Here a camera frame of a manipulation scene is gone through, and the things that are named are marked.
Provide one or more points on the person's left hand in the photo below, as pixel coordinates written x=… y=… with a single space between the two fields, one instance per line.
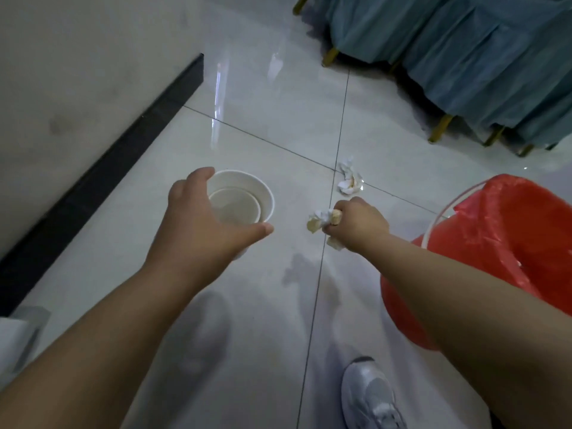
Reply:
x=192 y=236

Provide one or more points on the person's left forearm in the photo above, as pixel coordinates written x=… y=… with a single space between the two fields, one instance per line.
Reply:
x=102 y=348

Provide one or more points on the white garment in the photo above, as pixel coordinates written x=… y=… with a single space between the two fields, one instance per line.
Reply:
x=15 y=346

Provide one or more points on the person's left thumb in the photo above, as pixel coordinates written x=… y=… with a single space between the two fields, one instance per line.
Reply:
x=252 y=231

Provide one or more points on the red plastic trash bag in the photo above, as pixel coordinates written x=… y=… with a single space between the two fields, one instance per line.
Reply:
x=514 y=232

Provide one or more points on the white tissue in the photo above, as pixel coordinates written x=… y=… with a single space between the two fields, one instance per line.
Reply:
x=319 y=220
x=349 y=177

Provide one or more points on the person's right forearm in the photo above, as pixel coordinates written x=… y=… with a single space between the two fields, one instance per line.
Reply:
x=469 y=317

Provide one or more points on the person's right fingers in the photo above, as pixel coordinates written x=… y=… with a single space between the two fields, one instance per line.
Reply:
x=336 y=218

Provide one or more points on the white sneaker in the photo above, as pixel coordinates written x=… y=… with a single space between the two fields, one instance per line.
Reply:
x=368 y=395

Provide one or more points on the white paper cup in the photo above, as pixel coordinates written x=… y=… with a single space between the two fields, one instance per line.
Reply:
x=241 y=201

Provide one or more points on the black baseboard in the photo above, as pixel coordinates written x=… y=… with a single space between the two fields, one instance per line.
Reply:
x=98 y=187

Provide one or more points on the person's right hand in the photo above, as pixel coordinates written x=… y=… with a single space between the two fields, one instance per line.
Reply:
x=359 y=225

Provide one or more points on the teal covered chair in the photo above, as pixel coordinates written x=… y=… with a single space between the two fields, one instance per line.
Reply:
x=384 y=26
x=500 y=71

